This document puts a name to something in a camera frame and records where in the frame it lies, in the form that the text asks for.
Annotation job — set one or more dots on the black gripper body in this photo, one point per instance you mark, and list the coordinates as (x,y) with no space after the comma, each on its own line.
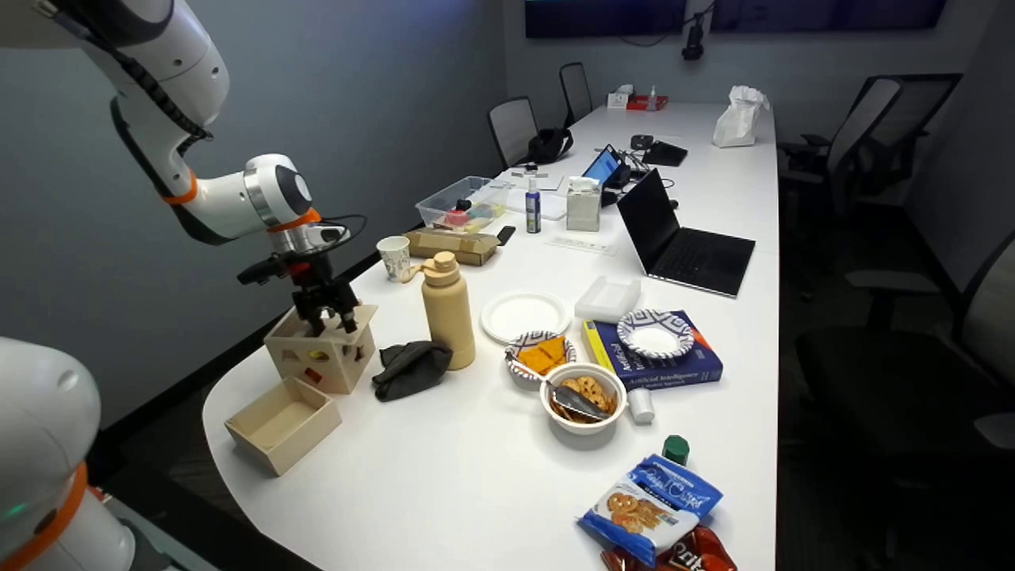
(307,264)

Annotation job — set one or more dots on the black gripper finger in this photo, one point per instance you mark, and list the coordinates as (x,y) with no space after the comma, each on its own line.
(346,304)
(310,314)

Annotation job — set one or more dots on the wooden shape sorter toy box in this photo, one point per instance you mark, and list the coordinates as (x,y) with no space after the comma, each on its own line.
(331,359)

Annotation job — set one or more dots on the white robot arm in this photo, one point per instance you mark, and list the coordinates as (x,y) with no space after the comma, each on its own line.
(168,85)

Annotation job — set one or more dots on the open cream wooden box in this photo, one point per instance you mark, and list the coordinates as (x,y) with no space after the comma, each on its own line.
(279,425)

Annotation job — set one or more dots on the white carton box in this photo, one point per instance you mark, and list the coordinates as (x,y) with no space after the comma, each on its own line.
(583,203)

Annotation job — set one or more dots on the small white cup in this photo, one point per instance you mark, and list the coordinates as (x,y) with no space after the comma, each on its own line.
(393,255)

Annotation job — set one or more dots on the black crumpled cloth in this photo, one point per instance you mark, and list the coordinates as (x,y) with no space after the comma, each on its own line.
(410,369)

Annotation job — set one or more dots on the tan thermos bottle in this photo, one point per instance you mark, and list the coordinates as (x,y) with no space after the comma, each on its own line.
(447,308)

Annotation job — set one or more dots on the clear plastic storage bin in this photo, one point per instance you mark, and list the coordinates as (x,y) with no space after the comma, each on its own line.
(463,206)

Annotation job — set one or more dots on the empty white plate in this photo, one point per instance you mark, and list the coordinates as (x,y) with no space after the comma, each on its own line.
(526,313)

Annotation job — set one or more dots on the bowl with orange chips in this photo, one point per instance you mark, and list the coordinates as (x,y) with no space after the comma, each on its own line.
(530,355)

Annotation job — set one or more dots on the silver drink can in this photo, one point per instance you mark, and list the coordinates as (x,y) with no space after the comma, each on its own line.
(534,210)

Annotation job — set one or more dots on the grey office chair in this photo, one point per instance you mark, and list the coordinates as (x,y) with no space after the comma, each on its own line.
(573,78)
(512,124)

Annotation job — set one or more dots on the white bowl with food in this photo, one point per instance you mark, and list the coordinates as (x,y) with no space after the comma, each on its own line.
(583,398)

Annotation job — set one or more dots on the clear plastic food container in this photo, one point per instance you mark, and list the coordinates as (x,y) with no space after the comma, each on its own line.
(607,299)

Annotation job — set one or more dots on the blue tablet screen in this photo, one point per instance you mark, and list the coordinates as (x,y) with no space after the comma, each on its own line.
(603,166)

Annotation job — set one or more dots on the small white container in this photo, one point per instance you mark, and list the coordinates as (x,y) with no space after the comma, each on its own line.
(642,408)

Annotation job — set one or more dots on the patterned bowl on book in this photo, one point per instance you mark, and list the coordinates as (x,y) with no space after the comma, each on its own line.
(657,333)

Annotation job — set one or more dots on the far grey office chair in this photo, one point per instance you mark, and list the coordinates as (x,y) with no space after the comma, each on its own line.
(573,78)

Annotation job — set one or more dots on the black open laptop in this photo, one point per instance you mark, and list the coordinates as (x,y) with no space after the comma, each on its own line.
(673,252)

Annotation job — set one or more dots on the blue book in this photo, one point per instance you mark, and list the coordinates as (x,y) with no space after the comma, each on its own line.
(634,373)

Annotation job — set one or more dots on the green bottle cap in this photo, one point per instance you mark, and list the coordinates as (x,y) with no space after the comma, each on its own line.
(678,447)

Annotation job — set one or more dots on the blue cookie snack bag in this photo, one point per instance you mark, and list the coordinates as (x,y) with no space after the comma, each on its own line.
(648,507)

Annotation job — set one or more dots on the white plastic bag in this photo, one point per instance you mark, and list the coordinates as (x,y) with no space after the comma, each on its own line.
(740,120)

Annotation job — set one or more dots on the red snack packet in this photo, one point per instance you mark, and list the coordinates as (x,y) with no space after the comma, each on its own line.
(699,548)

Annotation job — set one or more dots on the right black office chair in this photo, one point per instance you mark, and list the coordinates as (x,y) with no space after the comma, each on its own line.
(876,140)

